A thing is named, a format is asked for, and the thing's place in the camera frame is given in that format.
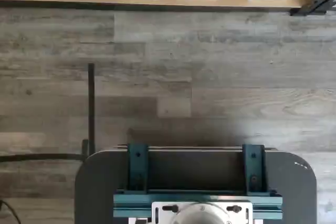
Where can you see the grey robot base table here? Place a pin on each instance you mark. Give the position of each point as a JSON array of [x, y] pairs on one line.
[[99, 182]]

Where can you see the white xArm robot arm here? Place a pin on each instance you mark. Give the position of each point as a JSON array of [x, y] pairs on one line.
[[202, 216]]

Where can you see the white slotted mounting plate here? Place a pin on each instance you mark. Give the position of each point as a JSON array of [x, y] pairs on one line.
[[168, 218]]

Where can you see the teal metal bracket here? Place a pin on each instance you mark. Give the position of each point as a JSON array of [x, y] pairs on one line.
[[137, 166], [253, 166]]

